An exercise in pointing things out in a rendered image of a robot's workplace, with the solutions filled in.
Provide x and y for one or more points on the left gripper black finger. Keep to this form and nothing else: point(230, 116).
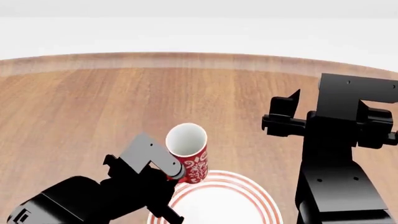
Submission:
point(168, 214)
point(112, 163)

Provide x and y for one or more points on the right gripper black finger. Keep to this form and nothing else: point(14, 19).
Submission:
point(393, 136)
point(281, 116)

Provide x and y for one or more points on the red patterned mug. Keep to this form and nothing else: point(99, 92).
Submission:
point(186, 140)

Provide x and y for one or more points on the white plate with red rings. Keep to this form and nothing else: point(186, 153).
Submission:
point(224, 205)

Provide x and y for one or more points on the grey left gripper camera bracket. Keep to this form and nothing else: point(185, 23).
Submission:
point(146, 149)

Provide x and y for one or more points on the black right gripper camera bracket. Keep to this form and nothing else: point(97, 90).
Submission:
point(348, 93)

